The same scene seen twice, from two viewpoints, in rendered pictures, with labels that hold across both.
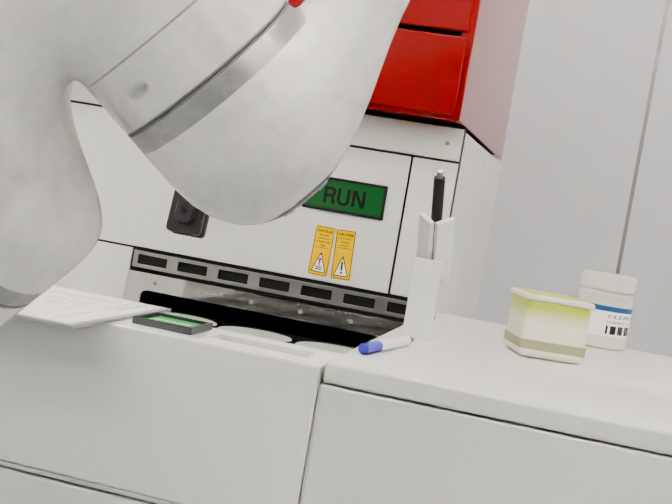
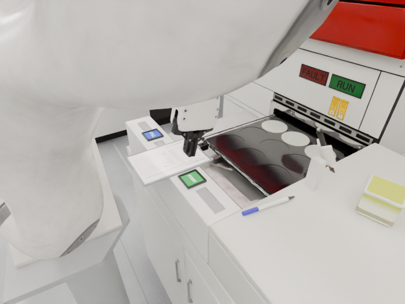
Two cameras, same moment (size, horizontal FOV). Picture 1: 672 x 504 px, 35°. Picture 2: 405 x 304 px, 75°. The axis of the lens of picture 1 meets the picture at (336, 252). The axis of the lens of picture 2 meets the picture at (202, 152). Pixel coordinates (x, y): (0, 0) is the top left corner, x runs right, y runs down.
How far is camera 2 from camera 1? 0.73 m
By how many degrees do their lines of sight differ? 53
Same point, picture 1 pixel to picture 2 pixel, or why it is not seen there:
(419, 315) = (310, 180)
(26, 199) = not seen: hidden behind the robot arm
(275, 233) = (317, 96)
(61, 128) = not seen: hidden behind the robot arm
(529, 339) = (361, 208)
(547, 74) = not seen: outside the picture
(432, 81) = (392, 37)
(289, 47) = (8, 219)
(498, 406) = (254, 283)
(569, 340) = (384, 216)
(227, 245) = (301, 97)
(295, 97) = (13, 241)
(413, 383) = (230, 252)
